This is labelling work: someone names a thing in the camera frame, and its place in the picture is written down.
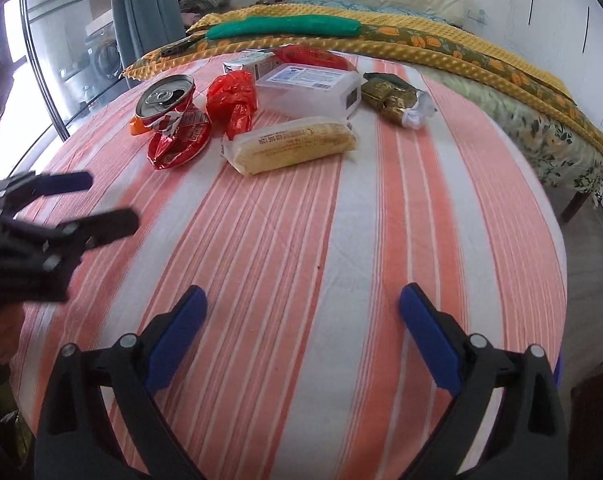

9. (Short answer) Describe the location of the teal patterned pillow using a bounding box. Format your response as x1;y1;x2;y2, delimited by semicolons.
289;0;432;17

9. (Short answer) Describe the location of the yellow biscuit packet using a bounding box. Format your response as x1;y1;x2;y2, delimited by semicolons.
220;117;358;177

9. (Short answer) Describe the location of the yellow orange patterned blanket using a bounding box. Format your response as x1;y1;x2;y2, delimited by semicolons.
123;10;603;171

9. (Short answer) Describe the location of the red white snack packet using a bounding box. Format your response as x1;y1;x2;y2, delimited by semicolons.
274;44;352;73

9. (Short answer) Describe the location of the dark green foil wrapper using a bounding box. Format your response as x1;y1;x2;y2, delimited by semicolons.
360;71;438;131

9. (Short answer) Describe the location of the white wardrobe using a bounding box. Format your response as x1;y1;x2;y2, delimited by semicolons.
504;0;603;126

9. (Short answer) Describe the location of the black flat object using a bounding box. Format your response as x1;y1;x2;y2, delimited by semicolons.
159;35;207;58

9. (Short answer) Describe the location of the crushed red drink can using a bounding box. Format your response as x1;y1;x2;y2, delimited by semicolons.
134;74;213;172

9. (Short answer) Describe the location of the orange white striped tablecloth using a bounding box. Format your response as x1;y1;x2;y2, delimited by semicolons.
9;50;568;480

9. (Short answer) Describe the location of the red plastic wrapper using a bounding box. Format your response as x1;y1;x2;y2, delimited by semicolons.
205;71;259;142

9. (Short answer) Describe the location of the green knitted cloth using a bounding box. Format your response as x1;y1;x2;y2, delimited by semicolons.
205;15;362;41

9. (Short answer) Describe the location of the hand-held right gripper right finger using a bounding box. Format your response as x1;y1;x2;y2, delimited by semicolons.
399;283;569;480

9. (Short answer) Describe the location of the floral bed sheet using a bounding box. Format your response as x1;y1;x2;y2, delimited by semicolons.
421;67;603;196

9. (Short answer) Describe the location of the clear plastic box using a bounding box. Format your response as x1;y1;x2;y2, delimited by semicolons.
254;62;362;122

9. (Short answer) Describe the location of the person's left hand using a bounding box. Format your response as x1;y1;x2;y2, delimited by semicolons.
0;304;25;361

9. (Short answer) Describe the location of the grey washing machine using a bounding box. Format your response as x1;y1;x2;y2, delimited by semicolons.
84;20;125;81

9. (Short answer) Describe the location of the grey blue curtain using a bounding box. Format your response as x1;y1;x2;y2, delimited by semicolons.
109;0;195;61

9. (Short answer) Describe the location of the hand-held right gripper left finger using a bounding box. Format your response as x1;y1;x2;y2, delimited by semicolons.
34;285;208;480

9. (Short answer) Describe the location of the green white milk carton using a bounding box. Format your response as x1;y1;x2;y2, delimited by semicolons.
223;50;282;81

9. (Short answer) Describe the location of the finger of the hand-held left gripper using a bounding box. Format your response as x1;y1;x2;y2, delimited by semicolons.
0;171;93;218
0;208;140;271

